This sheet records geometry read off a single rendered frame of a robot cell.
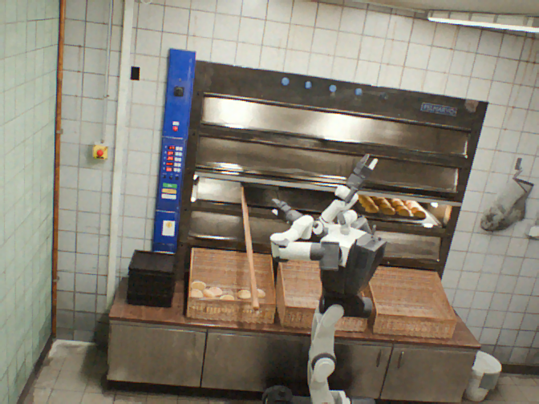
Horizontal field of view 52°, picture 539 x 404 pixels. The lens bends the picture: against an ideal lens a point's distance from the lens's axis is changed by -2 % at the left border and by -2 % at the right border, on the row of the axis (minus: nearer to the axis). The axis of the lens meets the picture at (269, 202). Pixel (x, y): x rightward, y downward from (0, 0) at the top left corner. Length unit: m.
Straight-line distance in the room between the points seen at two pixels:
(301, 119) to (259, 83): 0.36
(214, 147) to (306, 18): 1.00
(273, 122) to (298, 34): 0.57
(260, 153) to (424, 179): 1.14
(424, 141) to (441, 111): 0.22
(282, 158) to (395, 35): 1.05
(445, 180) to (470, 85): 0.66
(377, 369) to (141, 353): 1.53
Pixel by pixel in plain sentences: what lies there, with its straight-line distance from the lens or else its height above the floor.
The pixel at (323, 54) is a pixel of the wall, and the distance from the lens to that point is 3.67.
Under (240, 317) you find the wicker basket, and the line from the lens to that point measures 3.64.
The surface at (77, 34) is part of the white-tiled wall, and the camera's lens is 3.71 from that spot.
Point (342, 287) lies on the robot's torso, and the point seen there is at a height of 1.15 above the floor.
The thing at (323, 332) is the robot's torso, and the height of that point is 0.84.
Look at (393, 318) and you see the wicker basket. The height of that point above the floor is 0.70.
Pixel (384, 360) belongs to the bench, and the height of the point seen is 0.42.
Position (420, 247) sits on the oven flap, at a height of 1.02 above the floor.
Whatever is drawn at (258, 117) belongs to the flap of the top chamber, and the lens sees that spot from 3.68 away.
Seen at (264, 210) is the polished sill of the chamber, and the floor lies 1.17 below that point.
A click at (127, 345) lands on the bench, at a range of 3.72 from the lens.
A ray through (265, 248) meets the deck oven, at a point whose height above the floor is 0.88.
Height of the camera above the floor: 2.47
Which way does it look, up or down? 19 degrees down
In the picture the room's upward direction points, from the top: 9 degrees clockwise
